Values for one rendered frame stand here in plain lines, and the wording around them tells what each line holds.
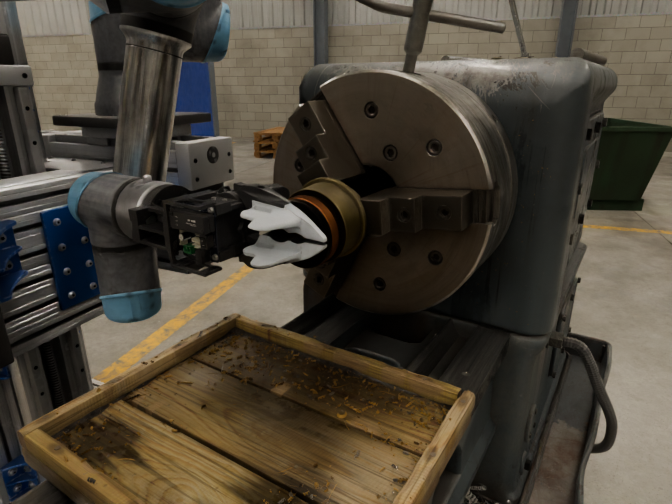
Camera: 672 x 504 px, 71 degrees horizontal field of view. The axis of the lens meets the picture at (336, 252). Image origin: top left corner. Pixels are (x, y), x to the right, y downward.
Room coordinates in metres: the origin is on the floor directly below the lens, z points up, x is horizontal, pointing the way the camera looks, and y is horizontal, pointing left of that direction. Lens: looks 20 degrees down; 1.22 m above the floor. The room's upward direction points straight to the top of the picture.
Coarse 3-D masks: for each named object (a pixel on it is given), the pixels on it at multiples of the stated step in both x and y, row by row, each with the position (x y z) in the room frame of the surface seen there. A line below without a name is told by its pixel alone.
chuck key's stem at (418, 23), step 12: (420, 0) 0.59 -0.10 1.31; (432, 0) 0.60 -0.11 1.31; (420, 12) 0.60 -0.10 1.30; (420, 24) 0.60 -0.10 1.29; (408, 36) 0.60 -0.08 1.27; (420, 36) 0.60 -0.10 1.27; (408, 48) 0.60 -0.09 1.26; (420, 48) 0.60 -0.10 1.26; (408, 60) 0.61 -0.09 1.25; (408, 72) 0.61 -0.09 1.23
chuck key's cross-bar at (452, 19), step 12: (360, 0) 0.60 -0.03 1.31; (372, 0) 0.60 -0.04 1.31; (384, 12) 0.60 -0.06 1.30; (396, 12) 0.60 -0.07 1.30; (408, 12) 0.60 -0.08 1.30; (432, 12) 0.60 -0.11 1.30; (444, 12) 0.60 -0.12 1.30; (456, 24) 0.60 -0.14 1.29; (468, 24) 0.60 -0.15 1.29; (480, 24) 0.60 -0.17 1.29; (492, 24) 0.60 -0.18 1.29; (504, 24) 0.60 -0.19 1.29
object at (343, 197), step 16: (304, 192) 0.49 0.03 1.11; (320, 192) 0.48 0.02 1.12; (336, 192) 0.49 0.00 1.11; (352, 192) 0.49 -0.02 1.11; (304, 208) 0.46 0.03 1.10; (320, 208) 0.46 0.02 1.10; (336, 208) 0.47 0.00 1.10; (352, 208) 0.48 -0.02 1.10; (320, 224) 0.45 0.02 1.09; (336, 224) 0.46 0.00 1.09; (352, 224) 0.48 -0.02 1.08; (336, 240) 0.46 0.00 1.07; (352, 240) 0.48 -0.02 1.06; (320, 256) 0.45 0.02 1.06; (336, 256) 0.47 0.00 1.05
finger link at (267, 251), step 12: (264, 240) 0.46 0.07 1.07; (276, 240) 0.46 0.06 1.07; (288, 240) 0.45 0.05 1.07; (300, 240) 0.45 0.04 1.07; (252, 252) 0.45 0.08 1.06; (264, 252) 0.45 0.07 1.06; (276, 252) 0.44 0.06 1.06; (288, 252) 0.44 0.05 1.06; (300, 252) 0.44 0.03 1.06; (312, 252) 0.43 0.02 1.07; (252, 264) 0.42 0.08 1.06; (264, 264) 0.41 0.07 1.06; (276, 264) 0.42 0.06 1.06
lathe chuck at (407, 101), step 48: (336, 96) 0.62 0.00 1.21; (384, 96) 0.58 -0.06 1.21; (432, 96) 0.55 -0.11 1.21; (288, 144) 0.66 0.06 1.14; (384, 144) 0.58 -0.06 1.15; (432, 144) 0.55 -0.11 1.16; (480, 144) 0.52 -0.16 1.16; (384, 240) 0.58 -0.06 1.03; (432, 240) 0.54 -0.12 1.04; (480, 240) 0.51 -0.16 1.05; (384, 288) 0.58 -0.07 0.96; (432, 288) 0.54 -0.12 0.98
